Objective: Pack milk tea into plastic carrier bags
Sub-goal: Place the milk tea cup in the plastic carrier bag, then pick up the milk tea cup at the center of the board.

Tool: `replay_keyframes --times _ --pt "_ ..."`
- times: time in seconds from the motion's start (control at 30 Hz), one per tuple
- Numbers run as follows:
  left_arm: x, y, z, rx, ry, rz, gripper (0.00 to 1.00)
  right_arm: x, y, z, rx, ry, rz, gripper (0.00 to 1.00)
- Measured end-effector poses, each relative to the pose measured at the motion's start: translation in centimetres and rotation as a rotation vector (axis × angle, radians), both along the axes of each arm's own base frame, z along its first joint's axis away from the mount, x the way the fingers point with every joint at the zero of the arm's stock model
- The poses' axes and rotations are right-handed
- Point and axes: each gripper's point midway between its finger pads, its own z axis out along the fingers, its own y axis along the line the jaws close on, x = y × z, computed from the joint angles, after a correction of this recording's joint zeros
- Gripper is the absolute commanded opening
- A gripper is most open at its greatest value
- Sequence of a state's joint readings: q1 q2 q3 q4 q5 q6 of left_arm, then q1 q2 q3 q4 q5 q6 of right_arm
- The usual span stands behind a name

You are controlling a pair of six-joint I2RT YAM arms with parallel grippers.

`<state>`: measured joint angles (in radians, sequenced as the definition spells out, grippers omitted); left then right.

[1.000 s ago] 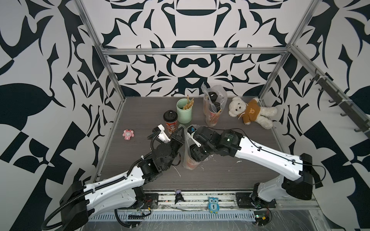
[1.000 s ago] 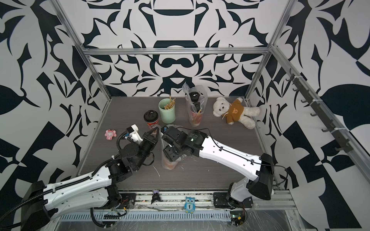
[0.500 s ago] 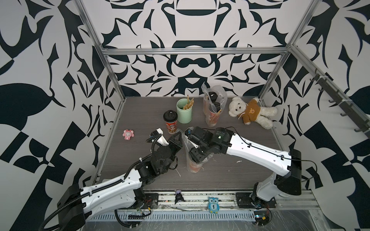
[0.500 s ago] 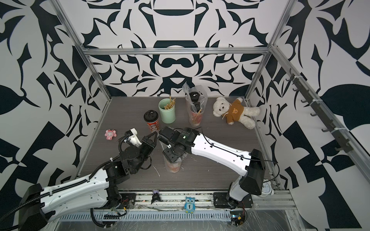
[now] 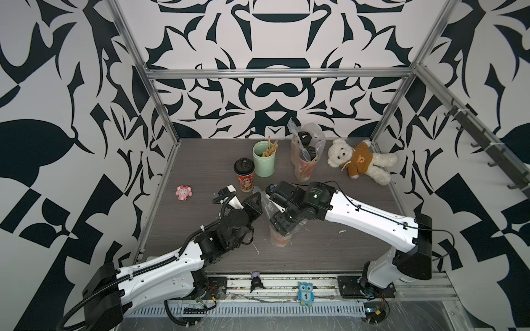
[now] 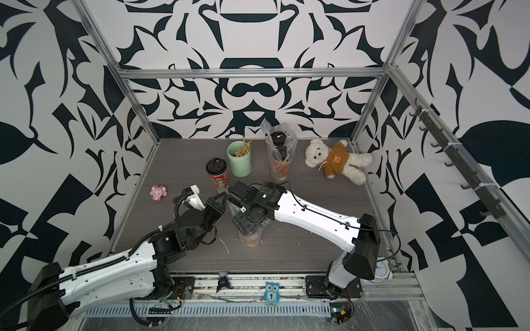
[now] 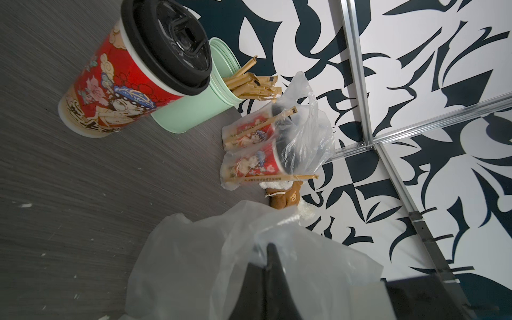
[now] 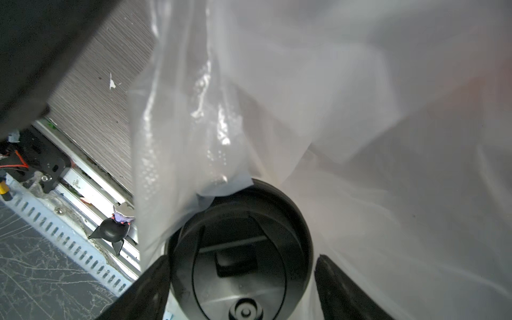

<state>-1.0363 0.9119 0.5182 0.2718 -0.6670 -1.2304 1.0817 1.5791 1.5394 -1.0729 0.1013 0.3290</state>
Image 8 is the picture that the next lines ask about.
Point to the pale milk tea cup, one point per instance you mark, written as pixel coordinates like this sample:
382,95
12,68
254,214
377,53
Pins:
247,256

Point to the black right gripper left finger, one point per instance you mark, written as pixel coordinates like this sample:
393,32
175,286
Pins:
146,298

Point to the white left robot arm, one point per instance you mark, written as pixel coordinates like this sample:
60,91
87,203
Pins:
40,40

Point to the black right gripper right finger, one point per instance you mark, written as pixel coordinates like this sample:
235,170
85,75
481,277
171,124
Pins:
340,297

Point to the small purple figure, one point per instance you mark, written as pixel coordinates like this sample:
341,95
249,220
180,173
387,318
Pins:
116,228

